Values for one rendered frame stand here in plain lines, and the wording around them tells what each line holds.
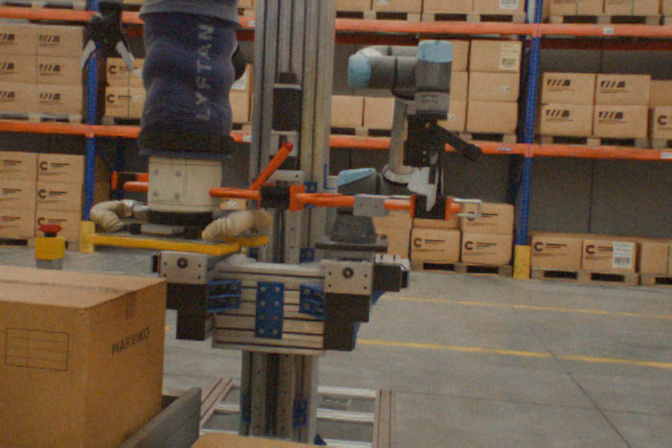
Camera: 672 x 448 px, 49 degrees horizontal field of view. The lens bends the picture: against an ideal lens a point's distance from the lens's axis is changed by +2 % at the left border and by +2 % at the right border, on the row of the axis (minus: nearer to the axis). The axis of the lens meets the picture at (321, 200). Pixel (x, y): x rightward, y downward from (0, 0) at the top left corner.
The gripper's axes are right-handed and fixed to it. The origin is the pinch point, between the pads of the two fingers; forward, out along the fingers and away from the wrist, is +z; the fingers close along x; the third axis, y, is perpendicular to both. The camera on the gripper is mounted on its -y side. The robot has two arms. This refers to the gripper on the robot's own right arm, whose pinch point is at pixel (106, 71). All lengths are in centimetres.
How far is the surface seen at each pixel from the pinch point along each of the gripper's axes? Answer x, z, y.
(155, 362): -26, 79, -25
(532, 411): -167, 152, 184
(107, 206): -19, 37, -43
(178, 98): -37, 11, -50
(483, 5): -183, -172, 676
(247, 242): -52, 44, -38
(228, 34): -47, -5, -43
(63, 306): -17, 58, -59
